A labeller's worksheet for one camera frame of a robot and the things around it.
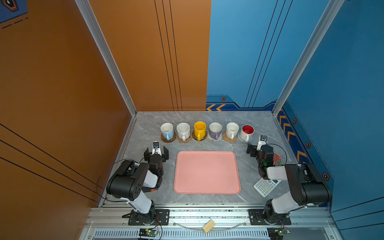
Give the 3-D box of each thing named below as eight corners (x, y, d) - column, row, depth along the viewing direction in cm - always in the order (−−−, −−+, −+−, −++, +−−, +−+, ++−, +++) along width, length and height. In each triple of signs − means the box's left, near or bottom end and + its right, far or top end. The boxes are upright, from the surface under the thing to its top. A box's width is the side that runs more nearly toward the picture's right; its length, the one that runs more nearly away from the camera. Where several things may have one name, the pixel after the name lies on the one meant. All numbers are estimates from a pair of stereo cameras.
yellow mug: (194, 143, 103) (194, 134, 95) (194, 130, 111) (194, 121, 102) (206, 143, 103) (206, 134, 95) (205, 130, 111) (206, 121, 102)
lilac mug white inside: (209, 143, 104) (210, 134, 96) (208, 131, 111) (209, 122, 103) (221, 143, 104) (223, 134, 96) (219, 131, 111) (221, 122, 103)
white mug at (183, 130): (177, 144, 103) (175, 136, 95) (178, 131, 110) (177, 122, 103) (189, 144, 103) (188, 136, 95) (190, 131, 110) (189, 122, 103)
